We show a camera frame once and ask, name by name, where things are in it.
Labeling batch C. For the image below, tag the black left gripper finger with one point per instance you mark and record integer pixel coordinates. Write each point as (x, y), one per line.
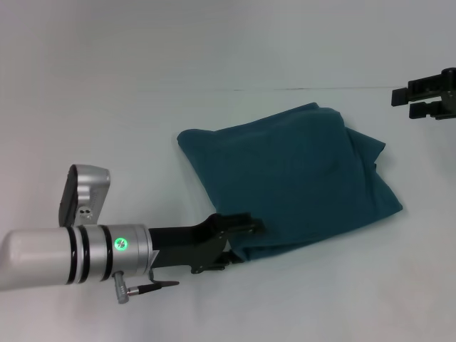
(244, 222)
(224, 260)

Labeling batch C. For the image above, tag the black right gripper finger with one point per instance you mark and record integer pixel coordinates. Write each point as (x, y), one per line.
(425, 110)
(417, 92)

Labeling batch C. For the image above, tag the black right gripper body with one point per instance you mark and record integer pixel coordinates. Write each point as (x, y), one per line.
(449, 94)

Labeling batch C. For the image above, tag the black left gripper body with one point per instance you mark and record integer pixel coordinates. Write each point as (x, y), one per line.
(185, 246)

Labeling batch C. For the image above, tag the blue t-shirt with FREE print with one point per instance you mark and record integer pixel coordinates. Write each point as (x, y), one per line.
(285, 178)

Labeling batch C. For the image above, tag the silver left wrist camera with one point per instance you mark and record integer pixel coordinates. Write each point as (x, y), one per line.
(83, 194)

